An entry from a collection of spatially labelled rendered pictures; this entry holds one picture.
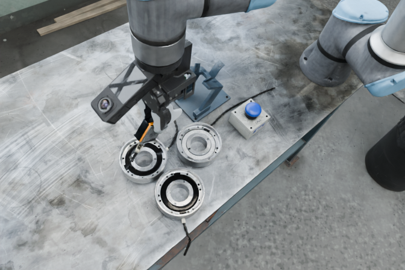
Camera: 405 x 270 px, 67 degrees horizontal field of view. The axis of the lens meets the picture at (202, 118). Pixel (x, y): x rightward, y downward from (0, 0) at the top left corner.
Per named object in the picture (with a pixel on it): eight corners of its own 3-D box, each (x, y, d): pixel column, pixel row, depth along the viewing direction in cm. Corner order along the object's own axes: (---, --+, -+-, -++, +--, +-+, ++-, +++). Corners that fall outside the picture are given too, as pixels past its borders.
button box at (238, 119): (246, 140, 76) (251, 131, 72) (228, 121, 79) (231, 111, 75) (268, 123, 80) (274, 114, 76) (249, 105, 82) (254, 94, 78)
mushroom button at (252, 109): (249, 128, 75) (254, 117, 71) (238, 117, 77) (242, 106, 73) (260, 120, 77) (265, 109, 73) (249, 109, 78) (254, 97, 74)
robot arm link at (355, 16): (345, 26, 89) (372, -16, 77) (372, 59, 83) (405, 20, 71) (310, 31, 86) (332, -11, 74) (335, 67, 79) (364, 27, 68)
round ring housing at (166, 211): (152, 177, 69) (152, 170, 65) (198, 171, 71) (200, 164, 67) (157, 225, 63) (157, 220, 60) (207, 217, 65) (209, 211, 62)
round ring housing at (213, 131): (207, 177, 70) (209, 170, 67) (167, 156, 72) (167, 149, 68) (225, 142, 75) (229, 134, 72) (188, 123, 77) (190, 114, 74)
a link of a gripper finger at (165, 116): (173, 131, 56) (170, 100, 49) (166, 135, 55) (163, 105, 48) (157, 116, 58) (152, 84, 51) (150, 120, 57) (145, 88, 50)
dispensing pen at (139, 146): (117, 163, 65) (150, 103, 57) (131, 158, 68) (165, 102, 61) (123, 170, 64) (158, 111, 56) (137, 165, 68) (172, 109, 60)
